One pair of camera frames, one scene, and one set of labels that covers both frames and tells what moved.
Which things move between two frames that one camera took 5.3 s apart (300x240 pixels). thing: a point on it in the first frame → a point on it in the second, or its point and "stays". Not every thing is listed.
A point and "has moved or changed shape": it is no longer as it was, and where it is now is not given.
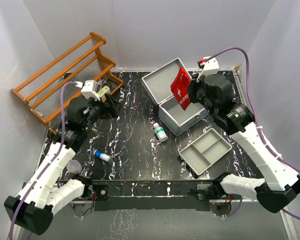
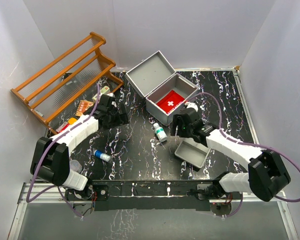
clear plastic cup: (74, 167) stays
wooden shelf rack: (81, 68) stays
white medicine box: (103, 91) stays
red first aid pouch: (180, 88) → (170, 102)
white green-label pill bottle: (160, 132) stays
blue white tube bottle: (103, 156) stays
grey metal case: (171, 113) has moved or changed shape
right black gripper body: (197, 92) → (183, 131)
